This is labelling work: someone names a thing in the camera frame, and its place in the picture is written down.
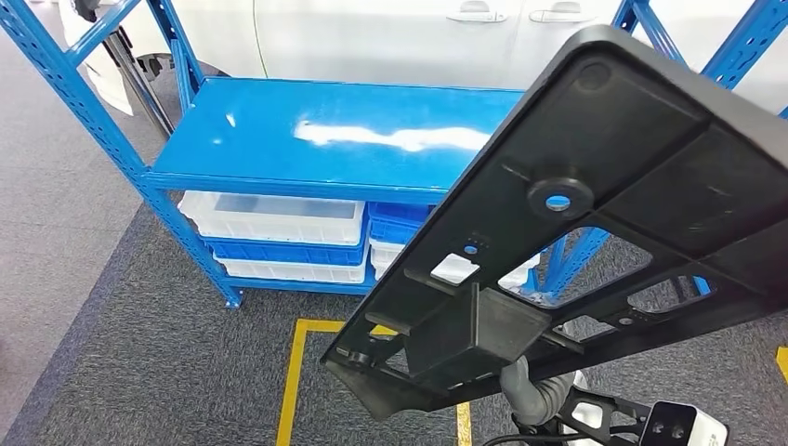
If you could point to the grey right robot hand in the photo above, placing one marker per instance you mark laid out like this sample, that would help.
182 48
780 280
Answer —
517 388

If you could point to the black plastic plate bracket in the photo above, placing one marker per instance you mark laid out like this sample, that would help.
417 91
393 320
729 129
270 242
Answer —
615 123

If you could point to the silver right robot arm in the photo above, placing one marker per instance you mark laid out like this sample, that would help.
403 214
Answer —
554 394

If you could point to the blue steel shelf rack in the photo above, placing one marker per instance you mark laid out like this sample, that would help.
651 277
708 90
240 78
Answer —
338 129

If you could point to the blue plastic bin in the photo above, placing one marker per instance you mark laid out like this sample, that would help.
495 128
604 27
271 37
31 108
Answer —
394 224

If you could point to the yellow floor tape square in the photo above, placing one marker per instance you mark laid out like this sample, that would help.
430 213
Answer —
289 381
783 363

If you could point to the white plastic tray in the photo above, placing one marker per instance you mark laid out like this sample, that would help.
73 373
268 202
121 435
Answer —
289 272
277 228

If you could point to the blue plastic tray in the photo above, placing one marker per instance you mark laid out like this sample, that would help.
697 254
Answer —
283 253

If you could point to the white car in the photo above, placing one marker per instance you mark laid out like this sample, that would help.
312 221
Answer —
369 37

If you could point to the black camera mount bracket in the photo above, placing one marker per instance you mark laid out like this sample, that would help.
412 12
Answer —
615 409

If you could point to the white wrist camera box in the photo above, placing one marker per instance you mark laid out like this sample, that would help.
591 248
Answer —
696 431

